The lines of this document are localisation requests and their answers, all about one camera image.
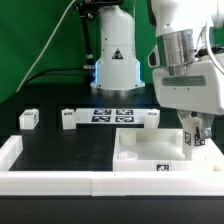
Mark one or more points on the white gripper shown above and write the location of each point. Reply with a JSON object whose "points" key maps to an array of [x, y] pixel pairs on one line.
{"points": [[200, 90]]}

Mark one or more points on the white square tabletop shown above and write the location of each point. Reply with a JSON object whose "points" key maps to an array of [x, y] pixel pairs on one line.
{"points": [[139, 149]]}

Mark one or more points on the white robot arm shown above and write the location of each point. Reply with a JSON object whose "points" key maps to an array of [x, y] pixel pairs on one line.
{"points": [[175, 39]]}

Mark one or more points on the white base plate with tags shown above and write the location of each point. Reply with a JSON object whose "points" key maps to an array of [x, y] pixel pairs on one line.
{"points": [[109, 116]]}

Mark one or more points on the black camera stand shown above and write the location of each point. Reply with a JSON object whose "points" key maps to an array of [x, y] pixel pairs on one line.
{"points": [[88, 10]]}

